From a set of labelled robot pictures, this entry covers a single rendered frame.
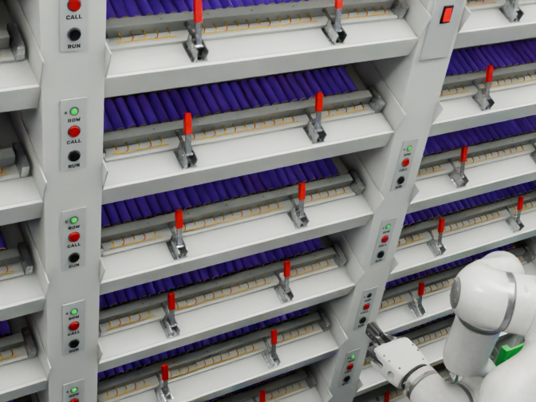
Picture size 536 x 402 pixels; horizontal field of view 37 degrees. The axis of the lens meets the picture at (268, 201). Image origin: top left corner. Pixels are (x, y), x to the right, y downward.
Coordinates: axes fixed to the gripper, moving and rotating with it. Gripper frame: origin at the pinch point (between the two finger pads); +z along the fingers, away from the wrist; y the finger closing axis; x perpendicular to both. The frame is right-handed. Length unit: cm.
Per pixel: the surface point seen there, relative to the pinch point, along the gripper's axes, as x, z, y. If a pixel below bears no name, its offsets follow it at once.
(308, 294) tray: 12.8, 5.6, -17.2
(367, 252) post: 21.3, 4.6, -4.0
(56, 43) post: 78, 5, -72
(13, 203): 52, 5, -79
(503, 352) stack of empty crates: -14.1, -9.0, 39.2
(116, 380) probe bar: -2, 12, -59
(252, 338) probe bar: -2.2, 11.3, -25.8
